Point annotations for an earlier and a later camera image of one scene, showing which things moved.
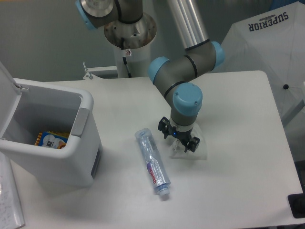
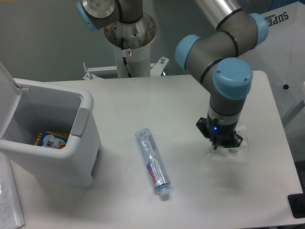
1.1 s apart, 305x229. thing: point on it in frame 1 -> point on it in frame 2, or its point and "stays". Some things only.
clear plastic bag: [177, 149] -> [232, 154]
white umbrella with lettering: [273, 42] stays
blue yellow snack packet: [52, 140] stays
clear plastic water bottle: [159, 179] stays
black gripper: [163, 125] -> [215, 131]
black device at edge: [297, 203] stays
